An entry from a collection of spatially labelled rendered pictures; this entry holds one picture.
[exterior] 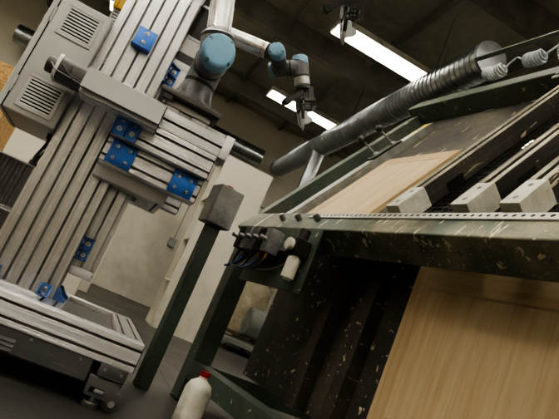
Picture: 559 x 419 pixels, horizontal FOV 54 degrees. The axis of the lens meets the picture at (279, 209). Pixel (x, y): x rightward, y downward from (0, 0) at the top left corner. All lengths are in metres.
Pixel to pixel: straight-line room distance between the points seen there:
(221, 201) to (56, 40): 0.91
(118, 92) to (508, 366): 1.37
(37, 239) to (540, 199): 1.59
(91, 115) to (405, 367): 1.39
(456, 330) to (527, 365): 0.25
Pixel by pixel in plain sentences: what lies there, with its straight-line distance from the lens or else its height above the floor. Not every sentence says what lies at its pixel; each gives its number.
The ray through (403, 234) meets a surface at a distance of 1.58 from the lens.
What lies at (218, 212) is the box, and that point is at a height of 0.80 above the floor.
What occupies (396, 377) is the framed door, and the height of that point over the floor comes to 0.44.
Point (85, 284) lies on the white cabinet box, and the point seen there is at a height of 0.08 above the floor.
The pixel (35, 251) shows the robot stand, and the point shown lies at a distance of 2.09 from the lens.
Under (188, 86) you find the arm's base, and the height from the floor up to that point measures 1.09.
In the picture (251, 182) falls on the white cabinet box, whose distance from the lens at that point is 6.22.
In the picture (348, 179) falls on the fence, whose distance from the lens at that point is 2.53.
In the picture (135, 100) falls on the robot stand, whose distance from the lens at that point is 1.83.
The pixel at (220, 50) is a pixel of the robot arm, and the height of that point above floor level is 1.20.
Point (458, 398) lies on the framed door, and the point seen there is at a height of 0.45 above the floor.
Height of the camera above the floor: 0.41
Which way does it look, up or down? 12 degrees up
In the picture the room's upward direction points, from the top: 23 degrees clockwise
